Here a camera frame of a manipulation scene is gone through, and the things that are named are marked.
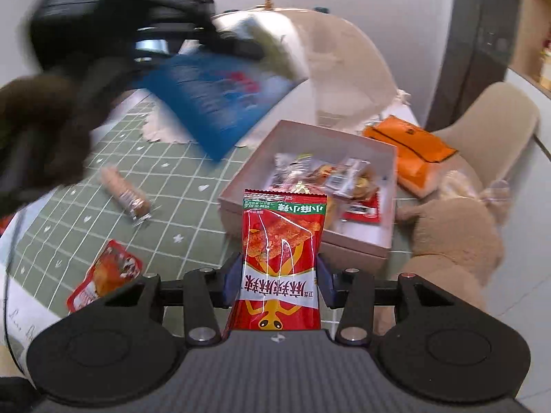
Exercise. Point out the white folding food cover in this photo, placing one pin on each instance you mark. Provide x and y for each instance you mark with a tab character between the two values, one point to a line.
346	79

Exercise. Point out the brown plush toy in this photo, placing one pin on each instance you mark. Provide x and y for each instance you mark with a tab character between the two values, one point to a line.
456	241

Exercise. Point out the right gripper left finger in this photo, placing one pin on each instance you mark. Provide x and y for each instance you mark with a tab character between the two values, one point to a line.
205	290

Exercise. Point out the blue snack bag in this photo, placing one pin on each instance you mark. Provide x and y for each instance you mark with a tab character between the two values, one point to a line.
218	97

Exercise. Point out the packaged bread bun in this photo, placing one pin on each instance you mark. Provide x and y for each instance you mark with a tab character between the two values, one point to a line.
352	179

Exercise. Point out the red chicken snack pouch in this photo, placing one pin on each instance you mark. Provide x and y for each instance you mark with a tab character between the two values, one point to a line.
113	268

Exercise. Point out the green grid table mat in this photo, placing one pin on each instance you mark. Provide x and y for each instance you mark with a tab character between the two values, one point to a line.
166	209

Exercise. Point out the small red snack packet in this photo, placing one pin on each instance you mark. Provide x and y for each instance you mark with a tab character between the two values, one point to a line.
364	211

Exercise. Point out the long biscuit roll pack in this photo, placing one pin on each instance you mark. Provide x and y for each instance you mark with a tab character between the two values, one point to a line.
132	200

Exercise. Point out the beige chair right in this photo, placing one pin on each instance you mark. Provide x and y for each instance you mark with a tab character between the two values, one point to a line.
493	133

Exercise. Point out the orange pouch bag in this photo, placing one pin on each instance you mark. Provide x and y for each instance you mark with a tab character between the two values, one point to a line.
422	158

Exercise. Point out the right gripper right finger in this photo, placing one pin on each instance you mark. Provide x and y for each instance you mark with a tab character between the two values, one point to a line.
352	291

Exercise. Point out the silver red snack packet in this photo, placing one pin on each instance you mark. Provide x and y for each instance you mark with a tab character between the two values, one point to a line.
290	169

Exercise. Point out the wooden wall shelf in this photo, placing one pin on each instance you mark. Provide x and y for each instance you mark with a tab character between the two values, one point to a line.
531	56

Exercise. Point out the glass display cabinet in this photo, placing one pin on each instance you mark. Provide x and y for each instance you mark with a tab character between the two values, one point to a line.
479	48

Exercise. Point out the red spicy strip bag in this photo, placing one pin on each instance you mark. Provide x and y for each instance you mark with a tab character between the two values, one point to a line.
281	234

